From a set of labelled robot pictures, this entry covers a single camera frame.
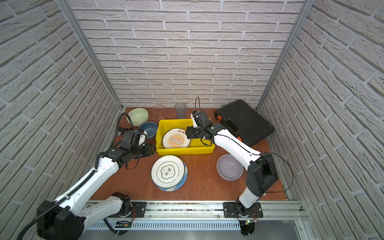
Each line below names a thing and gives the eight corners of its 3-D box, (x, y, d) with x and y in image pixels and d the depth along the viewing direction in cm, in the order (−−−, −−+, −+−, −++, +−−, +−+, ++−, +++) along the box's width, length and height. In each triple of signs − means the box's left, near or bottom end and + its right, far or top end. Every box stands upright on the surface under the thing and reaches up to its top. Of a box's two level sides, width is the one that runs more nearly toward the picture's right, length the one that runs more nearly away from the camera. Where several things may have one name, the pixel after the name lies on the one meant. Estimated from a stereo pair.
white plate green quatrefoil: (149, 187, 82) (148, 186, 79) (155, 157, 93) (154, 155, 91) (184, 187, 82) (184, 186, 80) (185, 157, 93) (185, 155, 91)
